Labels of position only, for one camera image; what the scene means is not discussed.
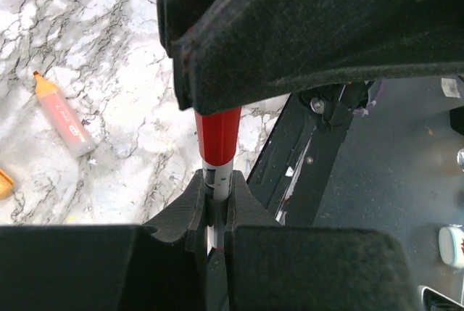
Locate pink orange-tipped marker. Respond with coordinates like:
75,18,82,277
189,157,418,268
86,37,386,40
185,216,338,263
33,71,96,157

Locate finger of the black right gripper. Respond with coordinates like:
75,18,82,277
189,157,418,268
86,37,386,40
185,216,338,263
156,0,463,115

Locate white red-tipped pen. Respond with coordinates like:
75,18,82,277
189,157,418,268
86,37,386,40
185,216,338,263
202,159,233,249

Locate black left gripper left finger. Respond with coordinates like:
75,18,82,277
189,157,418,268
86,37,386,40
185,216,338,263
1,171,207,310

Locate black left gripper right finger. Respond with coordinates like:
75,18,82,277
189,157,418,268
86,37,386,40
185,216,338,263
225,171,421,310

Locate orange-yellow marker cap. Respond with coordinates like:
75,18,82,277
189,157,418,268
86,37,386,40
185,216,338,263
0,170,14,200

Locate red pen cap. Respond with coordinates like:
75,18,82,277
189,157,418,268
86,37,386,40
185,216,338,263
194,107,241,166

